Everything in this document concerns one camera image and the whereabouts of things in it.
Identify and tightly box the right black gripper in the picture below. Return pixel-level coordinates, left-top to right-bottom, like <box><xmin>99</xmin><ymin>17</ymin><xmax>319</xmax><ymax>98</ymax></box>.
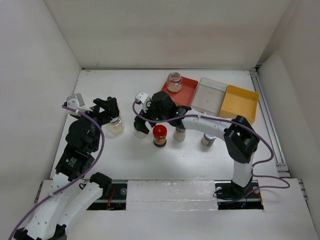
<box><xmin>135</xmin><ymin>99</ymin><xmax>168</xmax><ymax>134</ymax></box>

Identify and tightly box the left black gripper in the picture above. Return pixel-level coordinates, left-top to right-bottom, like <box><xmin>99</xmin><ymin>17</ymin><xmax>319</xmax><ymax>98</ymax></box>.
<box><xmin>75</xmin><ymin>97</ymin><xmax>119</xmax><ymax>151</ymax></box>

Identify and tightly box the black knob lid shaker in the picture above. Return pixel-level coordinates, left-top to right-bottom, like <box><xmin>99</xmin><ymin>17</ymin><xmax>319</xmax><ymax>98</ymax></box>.
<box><xmin>134</xmin><ymin>125</ymin><xmax>148</xmax><ymax>139</ymax></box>

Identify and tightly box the glass jar of rice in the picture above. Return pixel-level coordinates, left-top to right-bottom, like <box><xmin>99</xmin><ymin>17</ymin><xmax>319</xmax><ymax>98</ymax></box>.
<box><xmin>166</xmin><ymin>72</ymin><xmax>183</xmax><ymax>93</ymax></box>

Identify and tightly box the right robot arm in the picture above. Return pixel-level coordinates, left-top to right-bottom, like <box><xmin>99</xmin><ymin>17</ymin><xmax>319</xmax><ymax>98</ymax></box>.
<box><xmin>133</xmin><ymin>91</ymin><xmax>260</xmax><ymax>199</ymax></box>

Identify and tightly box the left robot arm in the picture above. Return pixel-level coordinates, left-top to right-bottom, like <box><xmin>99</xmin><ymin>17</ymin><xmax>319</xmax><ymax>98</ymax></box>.
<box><xmin>9</xmin><ymin>93</ymin><xmax>120</xmax><ymax>240</ymax></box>

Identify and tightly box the red lid sauce jar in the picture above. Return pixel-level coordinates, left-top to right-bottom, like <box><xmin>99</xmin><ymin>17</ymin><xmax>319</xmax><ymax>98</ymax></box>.
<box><xmin>152</xmin><ymin>124</ymin><xmax>168</xmax><ymax>148</ymax></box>

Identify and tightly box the black silver lid shaker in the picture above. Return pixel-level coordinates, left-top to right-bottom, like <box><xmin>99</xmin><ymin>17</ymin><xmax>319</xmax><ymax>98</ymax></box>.
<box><xmin>173</xmin><ymin>127</ymin><xmax>186</xmax><ymax>142</ymax></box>

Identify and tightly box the red tray box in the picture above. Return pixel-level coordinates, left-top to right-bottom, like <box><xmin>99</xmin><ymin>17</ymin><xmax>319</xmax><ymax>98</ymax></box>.
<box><xmin>161</xmin><ymin>76</ymin><xmax>199</xmax><ymax>107</ymax></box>

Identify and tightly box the silver flat lid jar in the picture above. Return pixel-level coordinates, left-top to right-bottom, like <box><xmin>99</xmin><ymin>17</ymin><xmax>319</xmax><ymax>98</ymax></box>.
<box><xmin>201</xmin><ymin>132</ymin><xmax>216</xmax><ymax>147</ymax></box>

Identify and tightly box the clear plastic tray box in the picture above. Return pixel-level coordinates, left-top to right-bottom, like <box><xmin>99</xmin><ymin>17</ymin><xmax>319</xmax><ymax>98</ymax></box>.
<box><xmin>190</xmin><ymin>77</ymin><xmax>228</xmax><ymax>117</ymax></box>

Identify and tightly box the yellow tray box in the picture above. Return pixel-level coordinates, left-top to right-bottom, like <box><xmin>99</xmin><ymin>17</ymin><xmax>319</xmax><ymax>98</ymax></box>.
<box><xmin>218</xmin><ymin>85</ymin><xmax>260</xmax><ymax>125</ymax></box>

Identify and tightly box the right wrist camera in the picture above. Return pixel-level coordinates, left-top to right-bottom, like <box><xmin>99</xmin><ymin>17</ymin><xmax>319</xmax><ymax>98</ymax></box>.
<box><xmin>135</xmin><ymin>91</ymin><xmax>151</xmax><ymax>112</ymax></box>

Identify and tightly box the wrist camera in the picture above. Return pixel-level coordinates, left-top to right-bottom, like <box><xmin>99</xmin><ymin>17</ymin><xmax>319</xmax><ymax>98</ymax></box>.
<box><xmin>135</xmin><ymin>91</ymin><xmax>151</xmax><ymax>112</ymax></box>
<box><xmin>63</xmin><ymin>93</ymin><xmax>93</xmax><ymax>116</ymax></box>

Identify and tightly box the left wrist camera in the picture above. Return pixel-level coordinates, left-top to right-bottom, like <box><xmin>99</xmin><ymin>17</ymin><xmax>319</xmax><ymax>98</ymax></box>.
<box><xmin>63</xmin><ymin>93</ymin><xmax>93</xmax><ymax>116</ymax></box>

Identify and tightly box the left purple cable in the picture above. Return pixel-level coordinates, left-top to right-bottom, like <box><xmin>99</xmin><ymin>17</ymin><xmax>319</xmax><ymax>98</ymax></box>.
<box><xmin>7</xmin><ymin>104</ymin><xmax>105</xmax><ymax>240</ymax></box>

